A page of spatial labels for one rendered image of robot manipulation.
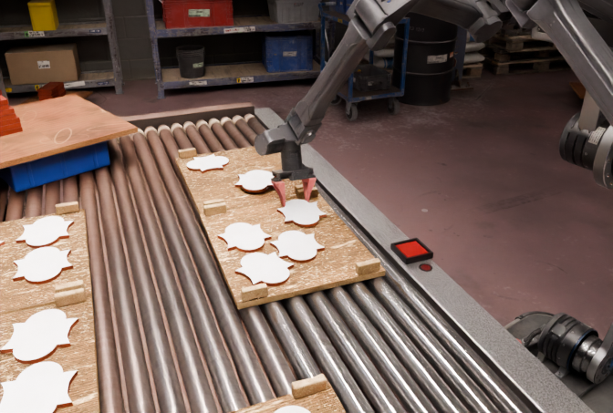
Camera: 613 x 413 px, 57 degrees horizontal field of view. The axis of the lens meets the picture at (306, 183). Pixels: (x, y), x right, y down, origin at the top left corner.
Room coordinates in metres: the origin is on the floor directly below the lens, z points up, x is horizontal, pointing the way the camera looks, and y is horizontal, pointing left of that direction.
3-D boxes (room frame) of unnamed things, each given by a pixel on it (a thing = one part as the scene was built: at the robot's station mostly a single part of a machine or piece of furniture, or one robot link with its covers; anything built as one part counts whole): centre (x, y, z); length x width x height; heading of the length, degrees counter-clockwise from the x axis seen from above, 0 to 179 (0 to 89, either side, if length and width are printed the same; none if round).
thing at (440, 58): (5.38, -1.13, 0.44); 0.59 x 0.59 x 0.88
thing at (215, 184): (1.59, 0.20, 0.93); 0.41 x 0.35 x 0.02; 21
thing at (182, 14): (5.73, 1.08, 0.78); 0.66 x 0.45 x 0.28; 105
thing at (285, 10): (5.96, 0.13, 0.76); 0.50 x 0.36 x 0.24; 111
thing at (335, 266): (1.20, 0.05, 0.93); 0.41 x 0.35 x 0.02; 21
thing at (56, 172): (1.69, 0.85, 0.97); 0.31 x 0.31 x 0.10; 43
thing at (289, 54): (5.99, 0.21, 0.32); 0.50 x 0.41 x 0.37; 102
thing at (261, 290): (0.97, 0.11, 0.95); 0.06 x 0.02 x 0.03; 111
